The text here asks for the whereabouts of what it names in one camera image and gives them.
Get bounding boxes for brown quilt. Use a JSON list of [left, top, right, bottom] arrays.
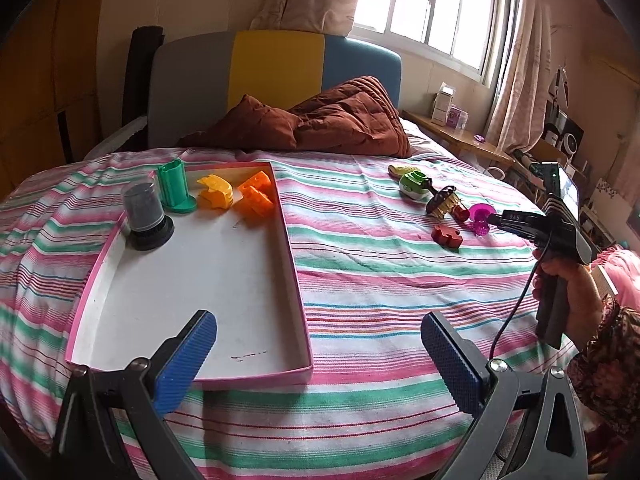
[[287, 76, 413, 158]]

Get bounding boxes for white carton box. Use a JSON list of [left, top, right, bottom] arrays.
[[431, 85, 457, 126]]

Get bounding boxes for orange cheese toy block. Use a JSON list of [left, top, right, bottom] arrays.
[[236, 171, 275, 217]]

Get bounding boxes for pink blanket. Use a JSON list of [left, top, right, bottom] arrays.
[[587, 245, 640, 311]]

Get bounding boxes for person's right hand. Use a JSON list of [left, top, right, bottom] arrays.
[[531, 255, 609, 355]]

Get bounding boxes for pink white tray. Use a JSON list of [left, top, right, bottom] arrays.
[[65, 161, 315, 392]]

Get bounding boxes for wooden wardrobe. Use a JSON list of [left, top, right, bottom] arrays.
[[0, 0, 108, 196]]

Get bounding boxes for long beige curtain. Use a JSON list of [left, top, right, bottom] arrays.
[[485, 0, 556, 146]]

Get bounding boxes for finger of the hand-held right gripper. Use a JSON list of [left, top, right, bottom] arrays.
[[486, 215, 544, 242], [501, 209, 549, 229]]

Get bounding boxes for dark red puzzle piece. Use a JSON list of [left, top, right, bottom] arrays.
[[431, 225, 462, 249]]

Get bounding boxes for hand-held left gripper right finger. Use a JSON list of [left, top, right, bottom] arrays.
[[420, 310, 589, 480]]

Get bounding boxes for cluttered wooden shelf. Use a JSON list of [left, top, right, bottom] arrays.
[[510, 137, 601, 211]]

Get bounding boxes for brown pillow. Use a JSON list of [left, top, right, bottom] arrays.
[[180, 94, 301, 151]]

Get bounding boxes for green cylinder stand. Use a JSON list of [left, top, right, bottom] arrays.
[[156, 158, 198, 214]]

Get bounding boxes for window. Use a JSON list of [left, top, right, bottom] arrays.
[[350, 0, 511, 78]]

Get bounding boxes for green toy chopper lid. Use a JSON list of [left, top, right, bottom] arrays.
[[398, 170, 435, 202]]

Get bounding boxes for small tan box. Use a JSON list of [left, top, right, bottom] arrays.
[[590, 264, 619, 297]]

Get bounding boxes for yellow curved toy piece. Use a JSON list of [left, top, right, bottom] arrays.
[[196, 174, 235, 210]]

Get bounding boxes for brown toy cupcake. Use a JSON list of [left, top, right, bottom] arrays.
[[425, 186, 463, 220]]

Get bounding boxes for black speaker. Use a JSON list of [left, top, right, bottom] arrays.
[[544, 110, 584, 158]]

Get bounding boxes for black cylinder toy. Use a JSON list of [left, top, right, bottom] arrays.
[[122, 182, 176, 252]]

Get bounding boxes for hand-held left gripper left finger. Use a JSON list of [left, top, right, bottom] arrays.
[[51, 309, 218, 480]]

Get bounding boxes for white pillow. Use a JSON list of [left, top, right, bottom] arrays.
[[400, 117, 461, 158]]

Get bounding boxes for purple perforated toy cup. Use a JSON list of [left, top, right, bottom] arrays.
[[468, 203, 497, 238]]

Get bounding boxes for black cable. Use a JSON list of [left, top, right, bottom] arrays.
[[490, 247, 543, 361]]

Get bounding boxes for grey yellow blue headboard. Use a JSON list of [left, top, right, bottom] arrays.
[[147, 30, 403, 151]]

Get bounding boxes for wooden bedside desk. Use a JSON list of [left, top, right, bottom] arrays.
[[402, 110, 516, 171]]

